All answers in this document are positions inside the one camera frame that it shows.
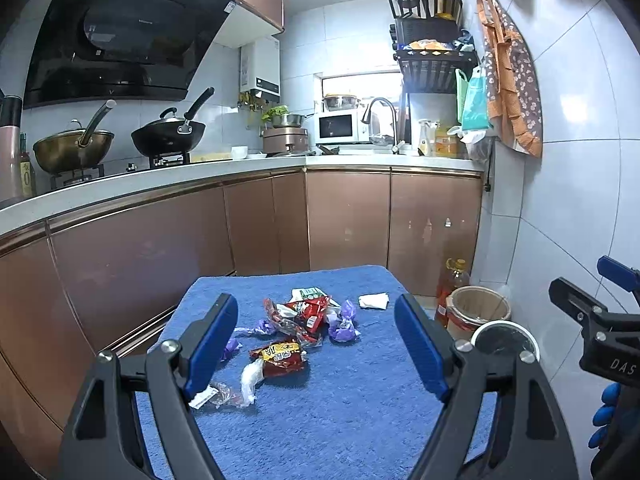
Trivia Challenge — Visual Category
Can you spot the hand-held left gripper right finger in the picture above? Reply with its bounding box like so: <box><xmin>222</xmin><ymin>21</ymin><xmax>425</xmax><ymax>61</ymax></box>
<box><xmin>394</xmin><ymin>292</ymin><xmax>581</xmax><ymax>480</ymax></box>

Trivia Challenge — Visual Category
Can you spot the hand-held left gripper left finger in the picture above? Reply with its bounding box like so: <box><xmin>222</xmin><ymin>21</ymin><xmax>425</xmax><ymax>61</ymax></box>
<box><xmin>60</xmin><ymin>293</ymin><xmax>240</xmax><ymax>480</ymax></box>

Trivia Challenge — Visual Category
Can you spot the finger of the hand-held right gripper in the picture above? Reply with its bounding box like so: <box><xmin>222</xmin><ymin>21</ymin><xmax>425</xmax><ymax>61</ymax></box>
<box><xmin>597</xmin><ymin>255</ymin><xmax>640</xmax><ymax>306</ymax></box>
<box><xmin>548</xmin><ymin>277</ymin><xmax>640</xmax><ymax>336</ymax></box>

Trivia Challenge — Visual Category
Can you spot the clear wrapper with red print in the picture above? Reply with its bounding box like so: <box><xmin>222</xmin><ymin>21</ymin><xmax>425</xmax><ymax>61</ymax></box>
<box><xmin>189</xmin><ymin>381</ymin><xmax>246</xmax><ymax>409</ymax></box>

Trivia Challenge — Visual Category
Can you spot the beige waste bin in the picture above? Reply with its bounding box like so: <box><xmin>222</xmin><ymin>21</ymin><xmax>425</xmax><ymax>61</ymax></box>
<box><xmin>446</xmin><ymin>286</ymin><xmax>512</xmax><ymax>343</ymax></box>

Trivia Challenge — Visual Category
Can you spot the white waste bin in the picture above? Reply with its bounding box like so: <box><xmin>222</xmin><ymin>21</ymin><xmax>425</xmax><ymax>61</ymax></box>
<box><xmin>470</xmin><ymin>320</ymin><xmax>542</xmax><ymax>366</ymax></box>

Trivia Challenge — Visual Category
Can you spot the red clear snack wrapper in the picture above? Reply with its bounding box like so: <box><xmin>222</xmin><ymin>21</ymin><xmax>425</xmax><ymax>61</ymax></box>
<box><xmin>263</xmin><ymin>299</ymin><xmax>323</xmax><ymax>348</ymax></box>

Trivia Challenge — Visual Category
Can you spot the green white drink carton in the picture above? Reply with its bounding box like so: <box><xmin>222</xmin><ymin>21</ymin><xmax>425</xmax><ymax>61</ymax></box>
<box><xmin>291</xmin><ymin>287</ymin><xmax>331</xmax><ymax>306</ymax></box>

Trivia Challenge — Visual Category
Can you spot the person's right hand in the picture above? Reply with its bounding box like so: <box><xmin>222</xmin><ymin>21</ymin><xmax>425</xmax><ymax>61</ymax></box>
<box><xmin>589</xmin><ymin>382</ymin><xmax>623</xmax><ymax>451</ymax></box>

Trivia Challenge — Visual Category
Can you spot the cooking oil bottle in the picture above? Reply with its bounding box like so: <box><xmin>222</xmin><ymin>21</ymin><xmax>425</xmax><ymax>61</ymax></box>
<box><xmin>435</xmin><ymin>258</ymin><xmax>472</xmax><ymax>328</ymax></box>

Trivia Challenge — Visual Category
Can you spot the blue towel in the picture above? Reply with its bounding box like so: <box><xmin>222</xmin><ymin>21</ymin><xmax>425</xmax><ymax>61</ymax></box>
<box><xmin>135</xmin><ymin>265</ymin><xmax>501</xmax><ymax>480</ymax></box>

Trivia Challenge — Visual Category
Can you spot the brown kitchen base cabinet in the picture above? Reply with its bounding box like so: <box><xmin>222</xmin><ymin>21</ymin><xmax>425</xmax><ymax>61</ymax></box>
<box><xmin>0</xmin><ymin>167</ymin><xmax>484</xmax><ymax>480</ymax></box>

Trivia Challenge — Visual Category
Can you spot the white kitchen countertop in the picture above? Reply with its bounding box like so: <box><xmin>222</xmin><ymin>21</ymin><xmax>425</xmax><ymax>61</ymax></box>
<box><xmin>0</xmin><ymin>152</ymin><xmax>487</xmax><ymax>238</ymax></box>

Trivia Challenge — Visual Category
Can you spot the clear plastic bag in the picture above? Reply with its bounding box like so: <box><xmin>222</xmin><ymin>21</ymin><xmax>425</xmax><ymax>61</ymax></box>
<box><xmin>450</xmin><ymin>127</ymin><xmax>494</xmax><ymax>163</ymax></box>

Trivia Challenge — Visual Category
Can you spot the orange detergent bottle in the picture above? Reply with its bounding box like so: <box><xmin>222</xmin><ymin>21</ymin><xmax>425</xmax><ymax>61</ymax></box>
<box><xmin>434</xmin><ymin>121</ymin><xmax>458</xmax><ymax>157</ymax></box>

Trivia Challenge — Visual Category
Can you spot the gas stove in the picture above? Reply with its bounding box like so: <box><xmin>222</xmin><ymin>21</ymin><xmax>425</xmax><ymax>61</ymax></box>
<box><xmin>50</xmin><ymin>152</ymin><xmax>192</xmax><ymax>191</ymax></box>

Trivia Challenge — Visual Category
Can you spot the orange brown floral apron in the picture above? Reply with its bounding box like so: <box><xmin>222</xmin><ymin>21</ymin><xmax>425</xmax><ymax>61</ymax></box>
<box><xmin>475</xmin><ymin>0</ymin><xmax>544</xmax><ymax>158</ymax></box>

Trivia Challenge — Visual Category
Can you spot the black wok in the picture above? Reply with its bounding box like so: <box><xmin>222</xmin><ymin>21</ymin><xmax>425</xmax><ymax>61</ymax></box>
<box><xmin>131</xmin><ymin>87</ymin><xmax>216</xmax><ymax>158</ymax></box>

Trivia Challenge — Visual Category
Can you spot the teal plastic bag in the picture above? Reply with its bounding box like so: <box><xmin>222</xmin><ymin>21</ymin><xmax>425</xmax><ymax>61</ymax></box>
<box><xmin>455</xmin><ymin>66</ymin><xmax>494</xmax><ymax>132</ymax></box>

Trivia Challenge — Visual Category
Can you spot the brown cooker pot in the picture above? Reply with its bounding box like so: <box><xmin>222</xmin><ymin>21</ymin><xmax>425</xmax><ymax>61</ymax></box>
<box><xmin>262</xmin><ymin>127</ymin><xmax>309</xmax><ymax>156</ymax></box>

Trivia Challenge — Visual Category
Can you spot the white microwave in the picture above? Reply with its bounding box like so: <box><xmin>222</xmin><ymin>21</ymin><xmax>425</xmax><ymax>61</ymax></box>
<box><xmin>314</xmin><ymin>110</ymin><xmax>372</xmax><ymax>145</ymax></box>

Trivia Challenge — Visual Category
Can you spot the steel bowl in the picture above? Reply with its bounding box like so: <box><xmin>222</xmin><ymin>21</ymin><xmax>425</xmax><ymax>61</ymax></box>
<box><xmin>270</xmin><ymin>112</ymin><xmax>307</xmax><ymax>129</ymax></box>

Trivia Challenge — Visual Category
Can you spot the brass wok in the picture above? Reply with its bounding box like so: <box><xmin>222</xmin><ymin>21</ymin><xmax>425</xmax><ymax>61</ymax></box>
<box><xmin>32</xmin><ymin>100</ymin><xmax>117</xmax><ymax>173</ymax></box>

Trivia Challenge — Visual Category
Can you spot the steel faucet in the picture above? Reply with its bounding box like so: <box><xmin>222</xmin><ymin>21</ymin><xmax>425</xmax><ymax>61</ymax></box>
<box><xmin>361</xmin><ymin>97</ymin><xmax>401</xmax><ymax>154</ymax></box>

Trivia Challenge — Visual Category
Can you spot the sauce bottle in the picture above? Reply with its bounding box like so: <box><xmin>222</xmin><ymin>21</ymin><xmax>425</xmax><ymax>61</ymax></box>
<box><xmin>19</xmin><ymin>132</ymin><xmax>37</xmax><ymax>200</ymax></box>

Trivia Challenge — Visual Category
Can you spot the steel pot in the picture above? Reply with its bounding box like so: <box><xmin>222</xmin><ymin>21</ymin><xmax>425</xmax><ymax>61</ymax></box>
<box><xmin>322</xmin><ymin>93</ymin><xmax>362</xmax><ymax>112</ymax></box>

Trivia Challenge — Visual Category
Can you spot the kitchen window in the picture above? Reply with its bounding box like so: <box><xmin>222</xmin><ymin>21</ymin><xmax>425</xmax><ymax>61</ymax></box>
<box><xmin>320</xmin><ymin>75</ymin><xmax>405</xmax><ymax>113</ymax></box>

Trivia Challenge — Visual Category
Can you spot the pink tall flask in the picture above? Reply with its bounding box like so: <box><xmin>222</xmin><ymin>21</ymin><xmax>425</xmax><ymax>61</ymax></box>
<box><xmin>0</xmin><ymin>95</ymin><xmax>25</xmax><ymax>202</ymax></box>

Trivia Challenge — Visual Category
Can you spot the white water heater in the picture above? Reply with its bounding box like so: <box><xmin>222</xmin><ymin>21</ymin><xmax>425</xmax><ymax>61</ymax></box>
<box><xmin>239</xmin><ymin>37</ymin><xmax>282</xmax><ymax>100</ymax></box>

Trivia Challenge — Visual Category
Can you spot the black range hood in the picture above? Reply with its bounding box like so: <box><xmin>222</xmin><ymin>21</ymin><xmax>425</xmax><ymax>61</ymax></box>
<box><xmin>22</xmin><ymin>0</ymin><xmax>236</xmax><ymax>110</ymax></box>

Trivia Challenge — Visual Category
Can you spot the black wall rack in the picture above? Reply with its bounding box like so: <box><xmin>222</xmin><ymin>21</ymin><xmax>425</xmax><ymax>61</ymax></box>
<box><xmin>386</xmin><ymin>0</ymin><xmax>480</xmax><ymax>96</ymax></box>

